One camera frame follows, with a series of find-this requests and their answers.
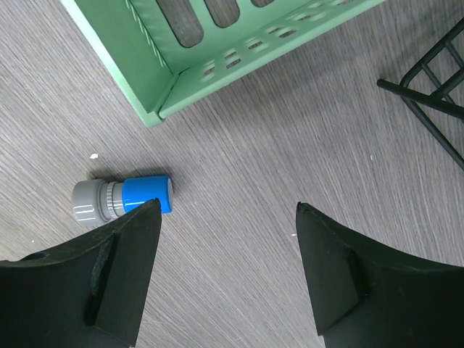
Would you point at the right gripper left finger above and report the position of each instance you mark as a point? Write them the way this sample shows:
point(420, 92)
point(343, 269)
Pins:
point(87, 292)

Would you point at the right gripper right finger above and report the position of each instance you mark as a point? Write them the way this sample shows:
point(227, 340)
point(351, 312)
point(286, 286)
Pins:
point(366, 294)

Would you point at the blue grey bottle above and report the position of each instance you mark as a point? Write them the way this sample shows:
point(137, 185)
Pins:
point(97, 202)

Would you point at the green file organizer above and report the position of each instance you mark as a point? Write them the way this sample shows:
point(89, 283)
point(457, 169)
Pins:
point(160, 77)

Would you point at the black wire rack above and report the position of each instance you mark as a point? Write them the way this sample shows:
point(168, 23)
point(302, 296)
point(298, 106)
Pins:
point(439, 99)

